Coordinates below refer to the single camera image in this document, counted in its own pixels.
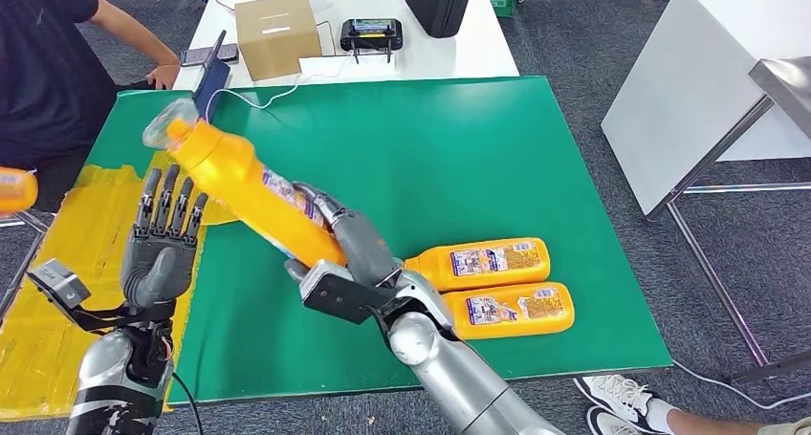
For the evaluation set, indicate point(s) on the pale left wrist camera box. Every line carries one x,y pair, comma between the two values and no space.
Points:
60,283

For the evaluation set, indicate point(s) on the black carry case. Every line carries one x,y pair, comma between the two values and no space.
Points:
438,8

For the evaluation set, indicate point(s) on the dark smartphone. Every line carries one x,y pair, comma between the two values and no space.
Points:
194,56

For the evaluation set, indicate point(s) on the orange detergent bottle clear cap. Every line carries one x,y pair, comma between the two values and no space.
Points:
507,327
234,172
431,274
16,191

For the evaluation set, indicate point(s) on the white sneaker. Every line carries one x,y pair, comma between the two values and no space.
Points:
611,424
614,394

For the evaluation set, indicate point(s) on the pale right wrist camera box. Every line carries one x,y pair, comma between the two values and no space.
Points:
342,299

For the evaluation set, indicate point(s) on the white table metal legs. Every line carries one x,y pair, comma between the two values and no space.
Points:
697,71

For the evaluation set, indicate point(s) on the brown cardboard box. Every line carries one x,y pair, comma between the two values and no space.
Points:
276,46

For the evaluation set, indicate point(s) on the stainless steel table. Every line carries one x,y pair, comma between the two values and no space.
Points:
785,87

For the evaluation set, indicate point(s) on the green work table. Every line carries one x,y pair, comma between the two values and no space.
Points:
412,166

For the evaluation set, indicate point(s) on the yellow tape patch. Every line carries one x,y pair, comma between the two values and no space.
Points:
50,331

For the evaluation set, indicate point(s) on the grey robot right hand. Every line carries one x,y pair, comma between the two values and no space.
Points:
367,248

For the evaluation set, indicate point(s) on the person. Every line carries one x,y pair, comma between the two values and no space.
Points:
38,71

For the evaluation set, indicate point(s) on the metal chair frame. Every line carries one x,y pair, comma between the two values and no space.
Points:
13,222

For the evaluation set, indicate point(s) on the person's leg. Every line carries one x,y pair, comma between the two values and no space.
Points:
697,427

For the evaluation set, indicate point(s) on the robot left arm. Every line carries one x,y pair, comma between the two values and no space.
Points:
104,362

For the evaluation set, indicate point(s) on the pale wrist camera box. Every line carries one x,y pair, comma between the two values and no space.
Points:
60,283
342,299

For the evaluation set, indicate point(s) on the black handheld controller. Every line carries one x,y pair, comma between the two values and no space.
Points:
370,38

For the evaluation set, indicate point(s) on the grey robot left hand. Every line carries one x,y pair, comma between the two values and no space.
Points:
158,267

